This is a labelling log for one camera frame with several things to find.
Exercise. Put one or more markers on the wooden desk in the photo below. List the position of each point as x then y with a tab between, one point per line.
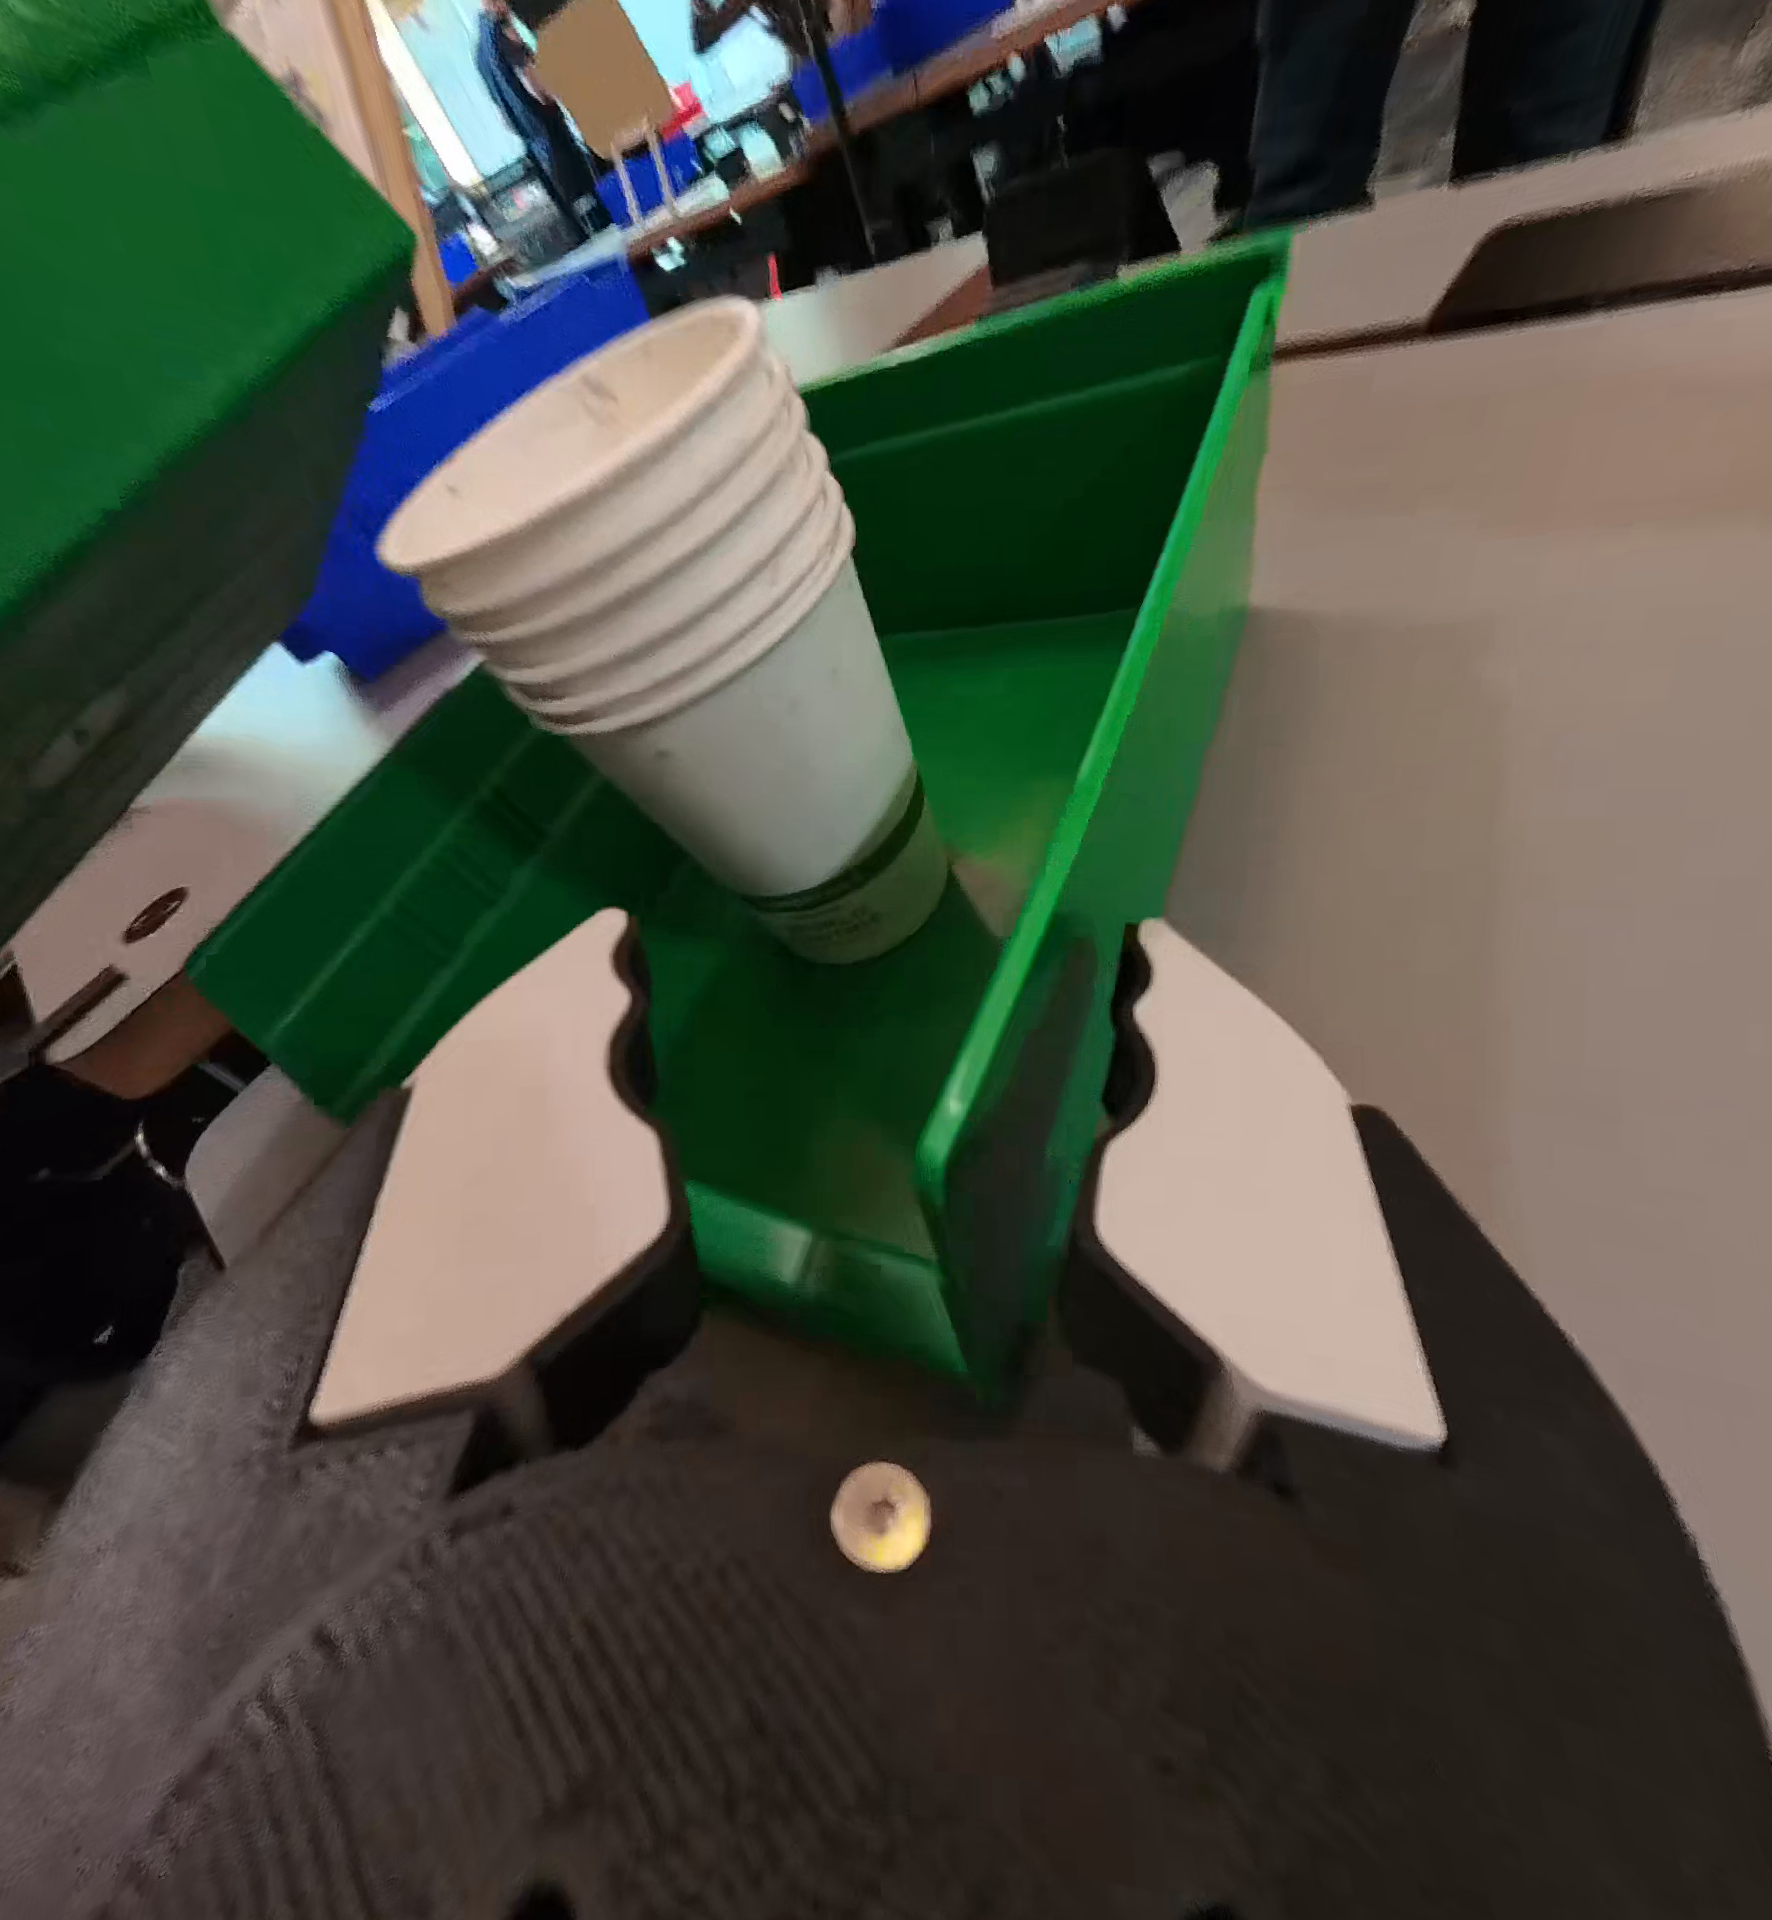
855	122

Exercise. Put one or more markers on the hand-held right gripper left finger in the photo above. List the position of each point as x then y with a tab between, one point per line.
511	1200

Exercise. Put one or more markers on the green plastic bin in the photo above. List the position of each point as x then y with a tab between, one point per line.
975	525
121	376

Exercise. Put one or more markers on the round dark desk grommet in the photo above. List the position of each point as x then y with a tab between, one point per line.
155	914

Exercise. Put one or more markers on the large blue plastic bin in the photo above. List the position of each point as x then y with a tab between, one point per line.
434	435

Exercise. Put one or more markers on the printed instruction board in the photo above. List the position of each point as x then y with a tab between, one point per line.
376	167

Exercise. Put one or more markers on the stack of nested paper cups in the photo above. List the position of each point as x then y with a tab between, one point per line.
735	721

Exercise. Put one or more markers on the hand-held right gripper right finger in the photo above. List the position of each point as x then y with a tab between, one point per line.
1246	1214

